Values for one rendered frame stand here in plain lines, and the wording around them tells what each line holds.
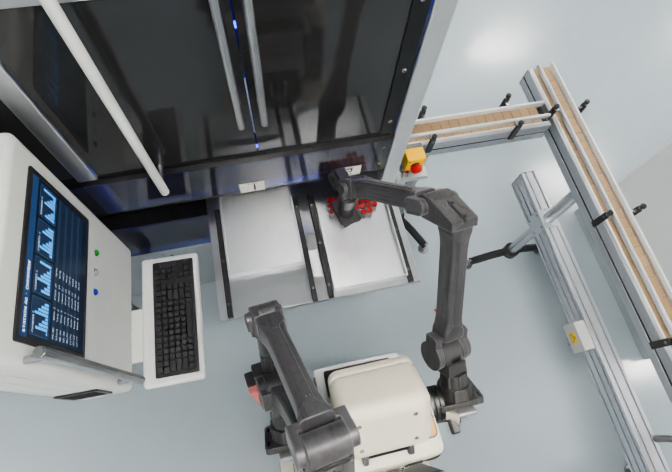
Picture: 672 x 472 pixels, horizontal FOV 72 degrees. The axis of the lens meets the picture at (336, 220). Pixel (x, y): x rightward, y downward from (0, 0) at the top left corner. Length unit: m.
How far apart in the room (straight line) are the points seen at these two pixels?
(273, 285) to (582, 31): 3.18
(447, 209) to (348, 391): 0.45
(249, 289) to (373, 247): 0.46
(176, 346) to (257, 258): 0.39
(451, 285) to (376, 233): 0.64
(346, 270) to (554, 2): 3.10
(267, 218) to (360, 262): 0.37
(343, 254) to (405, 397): 0.72
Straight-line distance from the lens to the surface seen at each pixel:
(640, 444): 2.26
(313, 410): 0.84
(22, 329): 1.14
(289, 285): 1.60
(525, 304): 2.76
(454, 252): 1.05
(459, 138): 1.90
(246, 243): 1.66
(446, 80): 3.36
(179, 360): 1.66
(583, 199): 2.01
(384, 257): 1.65
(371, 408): 1.04
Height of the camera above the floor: 2.42
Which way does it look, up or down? 66 degrees down
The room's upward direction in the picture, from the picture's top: 8 degrees clockwise
